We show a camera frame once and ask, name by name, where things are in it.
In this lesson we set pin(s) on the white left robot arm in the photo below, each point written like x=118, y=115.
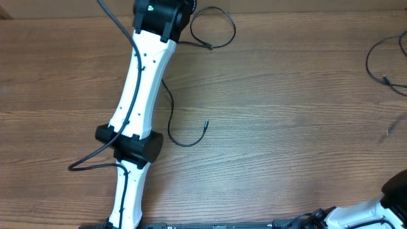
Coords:
x=157, y=28

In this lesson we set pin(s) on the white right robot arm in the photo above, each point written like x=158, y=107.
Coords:
x=386, y=211

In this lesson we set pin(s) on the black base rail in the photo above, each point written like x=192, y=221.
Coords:
x=275, y=224

